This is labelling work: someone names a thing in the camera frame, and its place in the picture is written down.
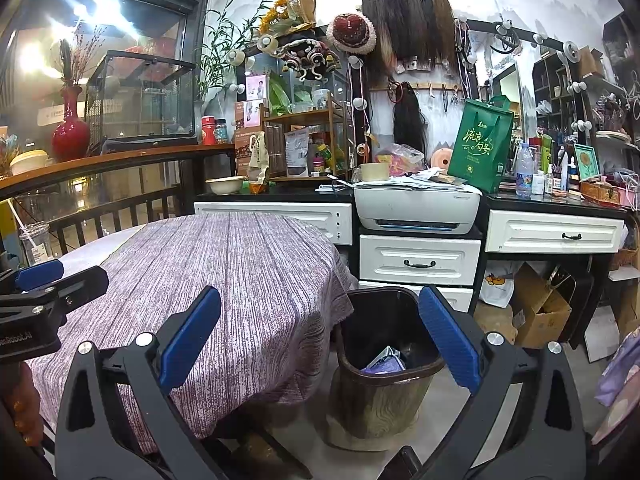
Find cream bowl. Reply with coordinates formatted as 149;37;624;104
205;176;247;196

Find beige tape roll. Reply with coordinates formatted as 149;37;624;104
360;162;391;182

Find dark wood-grain waste bin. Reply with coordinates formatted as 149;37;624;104
334;286;447;452

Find round red hat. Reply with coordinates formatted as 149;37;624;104
327;12;377;55

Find row of hair extensions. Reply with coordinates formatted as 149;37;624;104
360;0;458;86

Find person's left hand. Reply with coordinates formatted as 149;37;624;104
2;360;45;447

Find yellow bowl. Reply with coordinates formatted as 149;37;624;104
10;150;50;176

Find wide white drawer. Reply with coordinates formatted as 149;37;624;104
485;208;626;254

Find pink plastic bag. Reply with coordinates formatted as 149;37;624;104
375;142;426;171

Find lion head ornament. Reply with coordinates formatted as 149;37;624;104
277;37;343;81

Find purple striped tablecloth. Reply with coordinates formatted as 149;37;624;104
27;211;358;456

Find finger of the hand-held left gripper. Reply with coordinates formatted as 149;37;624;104
0;259;65;292
30;266;110;311

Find purple plastic bag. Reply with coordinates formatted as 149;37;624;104
361;345;407;375

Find white printer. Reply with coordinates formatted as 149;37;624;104
354;182;482;236

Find white cabinet panel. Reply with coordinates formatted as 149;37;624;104
193;201;354;246

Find sunflower bouquet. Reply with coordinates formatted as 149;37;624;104
257;0;318;36

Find teal framed picture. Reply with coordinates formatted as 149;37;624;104
573;143;601;182

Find clear plastic cup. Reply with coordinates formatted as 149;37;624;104
19;223;53;267

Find cardboard box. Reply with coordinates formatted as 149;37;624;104
510;262;573;351

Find brown patterned box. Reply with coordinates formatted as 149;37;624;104
234;127;266;177

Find white table cover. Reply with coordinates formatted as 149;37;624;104
55;225;146;281

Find vanity mirror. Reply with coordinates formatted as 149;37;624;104
227;35;366;181
457;17;588;161

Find black wig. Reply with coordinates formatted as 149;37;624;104
392;82;428;153

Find beige printed paper bag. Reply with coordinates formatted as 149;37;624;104
248;131;271;181

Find clear water bottle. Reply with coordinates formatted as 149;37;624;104
515;142;533;198

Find wooden tray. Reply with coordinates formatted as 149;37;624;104
580;180;623;207

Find wooden shelf rack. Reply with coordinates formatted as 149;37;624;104
262;92;353;181

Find pile of papers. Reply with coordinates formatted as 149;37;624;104
385;170;473;192

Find green tote bag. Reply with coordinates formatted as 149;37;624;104
446;95;516;194

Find lilac floral cloth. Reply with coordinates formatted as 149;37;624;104
592;327;640;446

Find white labelled packet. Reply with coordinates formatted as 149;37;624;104
284;128;311;177

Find red vase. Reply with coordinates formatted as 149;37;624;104
51;86;92;162

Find white straw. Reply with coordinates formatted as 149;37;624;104
11;208;38;256

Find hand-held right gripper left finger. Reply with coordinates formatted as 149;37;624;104
55;285;223;480

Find dried flower branches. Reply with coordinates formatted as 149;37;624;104
57;22;108;88

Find green bamboo leaves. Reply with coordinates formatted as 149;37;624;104
196;0;271;101

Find wooden railing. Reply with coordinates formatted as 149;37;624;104
0;143;236;261

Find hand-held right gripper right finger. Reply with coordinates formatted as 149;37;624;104
418;284;586;480

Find black countertop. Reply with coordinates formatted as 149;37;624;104
196;187;631;221

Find glass terrarium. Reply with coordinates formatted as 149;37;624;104
84;50;197;141

